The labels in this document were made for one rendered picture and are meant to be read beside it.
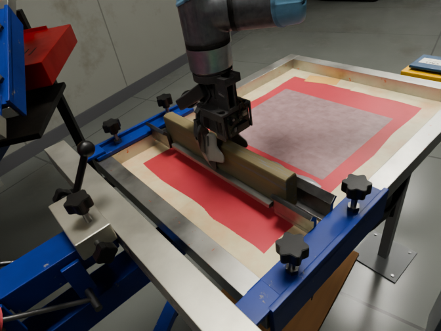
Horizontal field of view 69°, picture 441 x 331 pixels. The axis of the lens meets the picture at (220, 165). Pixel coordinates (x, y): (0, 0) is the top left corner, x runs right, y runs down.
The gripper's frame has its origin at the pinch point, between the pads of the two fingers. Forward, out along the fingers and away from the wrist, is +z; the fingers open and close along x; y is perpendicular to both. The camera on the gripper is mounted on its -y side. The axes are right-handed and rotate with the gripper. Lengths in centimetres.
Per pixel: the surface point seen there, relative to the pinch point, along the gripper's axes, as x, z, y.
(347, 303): 44, 101, 13
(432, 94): 56, 4, 20
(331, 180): 13.2, 5.6, 18.7
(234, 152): -1.3, -4.7, 6.5
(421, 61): 76, 4, 9
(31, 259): -38.7, -2.9, -0.8
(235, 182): -2.6, 1.6, 7.0
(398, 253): 83, 100, 17
